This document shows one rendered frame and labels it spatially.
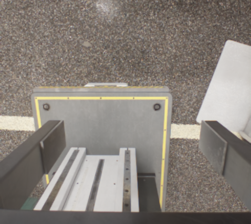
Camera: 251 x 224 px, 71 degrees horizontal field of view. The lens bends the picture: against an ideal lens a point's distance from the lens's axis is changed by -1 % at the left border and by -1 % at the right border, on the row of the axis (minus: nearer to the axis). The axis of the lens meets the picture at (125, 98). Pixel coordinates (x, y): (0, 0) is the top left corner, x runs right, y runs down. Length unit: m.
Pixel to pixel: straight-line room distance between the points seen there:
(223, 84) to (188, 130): 0.39
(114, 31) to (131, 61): 0.21
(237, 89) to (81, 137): 1.02
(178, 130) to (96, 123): 0.63
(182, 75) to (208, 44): 0.24
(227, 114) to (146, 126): 0.66
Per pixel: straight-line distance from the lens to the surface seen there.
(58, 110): 0.96
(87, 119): 0.93
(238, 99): 1.40
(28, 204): 1.74
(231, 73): 1.34
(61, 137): 0.17
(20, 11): 1.36
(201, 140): 0.17
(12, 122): 1.50
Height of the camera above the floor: 1.16
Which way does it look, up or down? 75 degrees down
